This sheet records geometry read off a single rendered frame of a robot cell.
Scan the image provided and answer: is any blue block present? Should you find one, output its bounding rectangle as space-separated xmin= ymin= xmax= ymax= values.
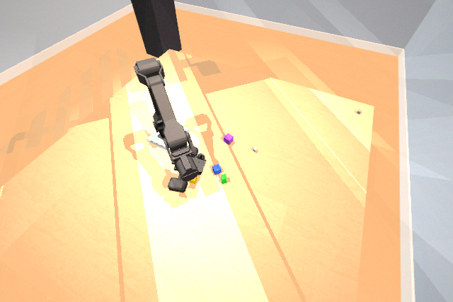
xmin=212 ymin=164 xmax=222 ymax=175

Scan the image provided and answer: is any small purple block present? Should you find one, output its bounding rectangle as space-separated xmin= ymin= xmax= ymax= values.
xmin=224 ymin=133 xmax=234 ymax=145

